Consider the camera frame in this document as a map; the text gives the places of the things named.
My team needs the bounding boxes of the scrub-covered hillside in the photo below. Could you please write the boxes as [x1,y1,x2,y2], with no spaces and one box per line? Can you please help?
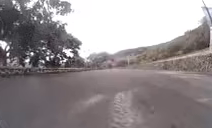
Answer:
[107,19,212,66]

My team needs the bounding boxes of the large dark leafy trees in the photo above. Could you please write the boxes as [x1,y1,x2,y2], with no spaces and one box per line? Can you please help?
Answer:
[0,0,87,69]

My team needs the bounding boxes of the grey asphalt road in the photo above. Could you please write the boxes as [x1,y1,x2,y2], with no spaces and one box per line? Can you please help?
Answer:
[0,68,212,128]

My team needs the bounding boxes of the low stone wall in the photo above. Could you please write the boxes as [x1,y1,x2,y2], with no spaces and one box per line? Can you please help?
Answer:
[0,66,106,80]

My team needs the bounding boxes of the spreading leafy tree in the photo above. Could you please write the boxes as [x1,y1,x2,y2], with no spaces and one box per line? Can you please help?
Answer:
[86,51,112,69]

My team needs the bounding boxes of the dark slanted cable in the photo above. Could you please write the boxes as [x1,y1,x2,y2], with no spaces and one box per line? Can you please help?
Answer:
[201,0,212,33]

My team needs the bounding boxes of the stone retaining wall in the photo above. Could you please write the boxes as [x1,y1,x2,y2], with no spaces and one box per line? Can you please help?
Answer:
[133,51,212,73]

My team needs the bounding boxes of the white post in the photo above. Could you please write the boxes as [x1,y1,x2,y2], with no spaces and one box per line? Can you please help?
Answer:
[208,26,212,52]

